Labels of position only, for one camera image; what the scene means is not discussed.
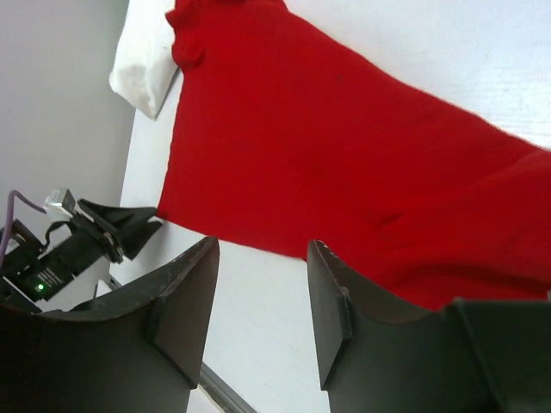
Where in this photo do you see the red t shirt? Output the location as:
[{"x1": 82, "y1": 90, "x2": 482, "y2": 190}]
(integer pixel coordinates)
[{"x1": 158, "y1": 1, "x2": 550, "y2": 310}]

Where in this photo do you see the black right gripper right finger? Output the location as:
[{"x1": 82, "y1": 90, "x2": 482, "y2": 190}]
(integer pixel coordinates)
[{"x1": 307, "y1": 241, "x2": 550, "y2": 412}]

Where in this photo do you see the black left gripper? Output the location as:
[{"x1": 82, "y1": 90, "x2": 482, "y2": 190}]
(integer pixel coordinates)
[{"x1": 1, "y1": 199, "x2": 163, "y2": 301}]

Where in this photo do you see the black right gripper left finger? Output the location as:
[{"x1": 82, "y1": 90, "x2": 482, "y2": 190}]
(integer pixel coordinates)
[{"x1": 1, "y1": 237, "x2": 220, "y2": 412}]

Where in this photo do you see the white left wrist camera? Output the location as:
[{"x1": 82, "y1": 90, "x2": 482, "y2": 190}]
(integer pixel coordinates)
[{"x1": 43, "y1": 188, "x2": 77, "y2": 222}]

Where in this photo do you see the white t shirt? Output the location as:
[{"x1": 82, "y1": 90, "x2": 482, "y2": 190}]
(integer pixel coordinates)
[{"x1": 108, "y1": 0, "x2": 176, "y2": 120}]

